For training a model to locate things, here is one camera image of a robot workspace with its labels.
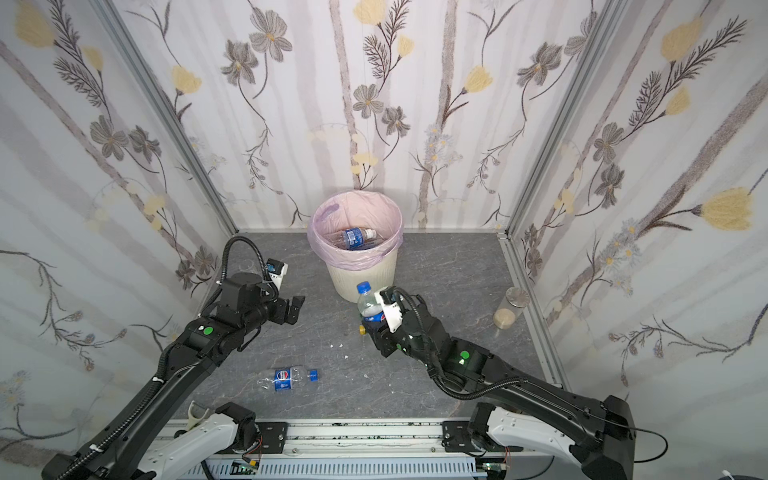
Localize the pink bin liner bag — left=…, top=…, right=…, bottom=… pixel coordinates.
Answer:
left=307, top=190, right=403, bottom=271

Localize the white cable duct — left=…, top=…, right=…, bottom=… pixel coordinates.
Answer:
left=207, top=457, right=487, bottom=479

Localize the cream waste bin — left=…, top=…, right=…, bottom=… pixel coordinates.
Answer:
left=326, top=249, right=398, bottom=303

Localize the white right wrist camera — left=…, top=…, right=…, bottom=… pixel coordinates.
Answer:
left=374, top=289, right=403, bottom=333

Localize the Pepsi bottle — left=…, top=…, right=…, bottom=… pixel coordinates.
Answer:
left=257, top=366, right=311, bottom=392
left=357, top=281, right=385, bottom=322

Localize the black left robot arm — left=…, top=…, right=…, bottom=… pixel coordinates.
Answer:
left=41, top=235, right=304, bottom=479

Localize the aluminium rail frame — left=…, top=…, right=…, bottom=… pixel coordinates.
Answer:
left=149, top=416, right=613, bottom=480

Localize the round glass jar right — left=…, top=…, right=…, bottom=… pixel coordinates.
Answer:
left=493, top=286, right=530, bottom=330

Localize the blue label bottle white cap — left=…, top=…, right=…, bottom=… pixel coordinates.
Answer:
left=330, top=227, right=382, bottom=251

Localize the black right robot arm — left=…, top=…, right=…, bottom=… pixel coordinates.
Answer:
left=358, top=282, right=642, bottom=479

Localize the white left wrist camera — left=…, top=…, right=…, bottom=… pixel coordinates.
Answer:
left=265, top=258, right=288, bottom=289

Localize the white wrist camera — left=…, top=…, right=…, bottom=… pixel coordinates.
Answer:
left=374, top=289, right=403, bottom=333
left=265, top=258, right=288, bottom=289

